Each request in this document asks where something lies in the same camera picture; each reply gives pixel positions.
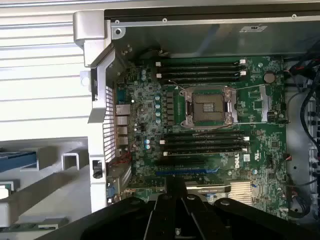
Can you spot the blue expansion slot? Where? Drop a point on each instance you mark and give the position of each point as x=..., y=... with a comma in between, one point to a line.
x=180, y=172

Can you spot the green RAM stick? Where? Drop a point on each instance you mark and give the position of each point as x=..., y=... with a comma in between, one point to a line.
x=50, y=223

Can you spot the black graphics card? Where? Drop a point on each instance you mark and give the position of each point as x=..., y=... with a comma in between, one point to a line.
x=207, y=189

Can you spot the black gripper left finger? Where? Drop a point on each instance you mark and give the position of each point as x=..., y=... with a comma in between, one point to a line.
x=130, y=220

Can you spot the green motherboard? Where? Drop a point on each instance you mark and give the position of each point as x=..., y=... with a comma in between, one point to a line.
x=262, y=150

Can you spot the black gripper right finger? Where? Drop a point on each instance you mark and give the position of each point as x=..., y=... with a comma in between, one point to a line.
x=225, y=220

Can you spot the grey parts rack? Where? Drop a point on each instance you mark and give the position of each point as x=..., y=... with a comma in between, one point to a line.
x=37, y=185

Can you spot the black open PC case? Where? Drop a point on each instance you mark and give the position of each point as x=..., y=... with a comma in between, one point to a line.
x=200, y=42

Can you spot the coin cell battery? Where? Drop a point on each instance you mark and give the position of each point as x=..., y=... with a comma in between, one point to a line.
x=270, y=78

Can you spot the CPU socket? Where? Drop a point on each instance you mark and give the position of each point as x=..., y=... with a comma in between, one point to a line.
x=207, y=106

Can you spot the CPU chip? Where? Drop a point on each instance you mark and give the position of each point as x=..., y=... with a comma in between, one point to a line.
x=5, y=192

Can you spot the silver chipset heatsink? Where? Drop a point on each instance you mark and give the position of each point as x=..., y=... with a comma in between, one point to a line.
x=240, y=192

